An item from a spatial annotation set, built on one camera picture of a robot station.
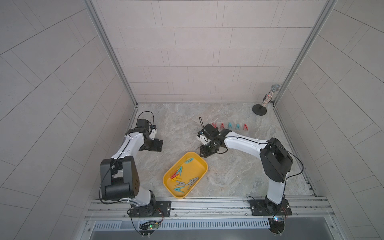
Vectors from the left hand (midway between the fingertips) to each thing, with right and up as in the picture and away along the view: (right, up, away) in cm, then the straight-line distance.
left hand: (156, 144), depth 89 cm
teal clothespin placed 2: (+53, +10, +13) cm, 56 cm away
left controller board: (+4, -32, -24) cm, 40 cm away
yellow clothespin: (+14, -16, -11) cm, 24 cm away
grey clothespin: (+16, -18, -11) cm, 27 cm away
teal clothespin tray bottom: (+16, -20, -14) cm, 29 cm away
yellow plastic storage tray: (+18, -16, -7) cm, 25 cm away
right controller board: (+62, -33, -21) cm, 74 cm away
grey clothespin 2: (+23, -18, -11) cm, 31 cm away
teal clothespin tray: (+20, -9, -4) cm, 23 cm away
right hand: (+28, -5, -3) cm, 28 cm away
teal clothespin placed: (+48, +11, +13) cm, 51 cm away
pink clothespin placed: (+42, +11, +13) cm, 45 cm away
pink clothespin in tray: (+13, -15, -9) cm, 22 cm away
